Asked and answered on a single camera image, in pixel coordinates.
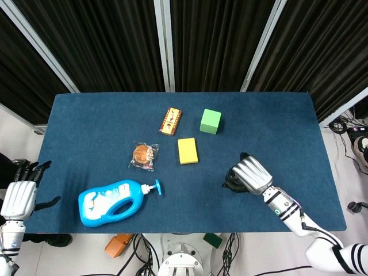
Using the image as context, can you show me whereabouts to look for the blue detergent pump bottle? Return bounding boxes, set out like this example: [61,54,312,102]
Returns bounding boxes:
[78,179,163,228]

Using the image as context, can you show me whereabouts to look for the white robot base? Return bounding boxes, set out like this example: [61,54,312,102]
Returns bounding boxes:
[156,232,215,276]

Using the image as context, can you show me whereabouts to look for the red yellow printed box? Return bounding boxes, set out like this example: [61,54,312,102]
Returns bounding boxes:
[158,106,184,136]

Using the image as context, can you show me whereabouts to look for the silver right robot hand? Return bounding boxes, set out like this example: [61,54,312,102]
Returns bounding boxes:
[231,152,274,196]

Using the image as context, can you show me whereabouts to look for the white frame post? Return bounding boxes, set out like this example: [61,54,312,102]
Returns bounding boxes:
[319,86,368,129]
[240,0,288,93]
[153,0,175,93]
[0,102,48,135]
[0,0,81,93]

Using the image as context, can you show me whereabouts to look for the blue table cloth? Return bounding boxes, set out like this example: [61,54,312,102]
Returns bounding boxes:
[25,91,347,234]

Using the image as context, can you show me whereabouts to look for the yellow sponge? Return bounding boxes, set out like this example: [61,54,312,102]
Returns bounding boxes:
[177,137,200,166]

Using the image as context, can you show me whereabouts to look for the green foot pedal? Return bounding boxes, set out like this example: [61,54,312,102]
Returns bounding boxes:
[203,233,224,248]

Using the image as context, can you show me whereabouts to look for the black white sneaker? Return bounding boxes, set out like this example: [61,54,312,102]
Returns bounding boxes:
[352,136,368,171]

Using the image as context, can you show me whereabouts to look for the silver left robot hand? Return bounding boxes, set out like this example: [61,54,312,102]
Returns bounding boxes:
[0,160,62,221]

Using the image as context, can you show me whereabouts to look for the black kettle with handle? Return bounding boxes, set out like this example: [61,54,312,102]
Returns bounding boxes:
[221,167,248,194]

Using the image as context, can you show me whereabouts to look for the orange foot pedal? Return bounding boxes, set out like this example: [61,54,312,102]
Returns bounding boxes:
[104,234,135,259]

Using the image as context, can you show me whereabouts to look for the dark pleated curtain panel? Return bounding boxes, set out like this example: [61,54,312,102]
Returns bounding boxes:
[0,8,71,126]
[248,0,368,123]
[13,0,166,93]
[169,0,278,93]

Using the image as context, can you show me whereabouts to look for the wrapped mooncake packet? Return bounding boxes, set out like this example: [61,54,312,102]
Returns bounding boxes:
[128,140,160,173]

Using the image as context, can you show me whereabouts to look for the green cube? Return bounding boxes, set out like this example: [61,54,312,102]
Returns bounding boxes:
[199,108,223,135]

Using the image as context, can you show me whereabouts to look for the black cable bundle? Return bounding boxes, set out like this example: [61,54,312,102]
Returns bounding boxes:
[214,232,245,276]
[329,110,368,136]
[117,233,160,276]

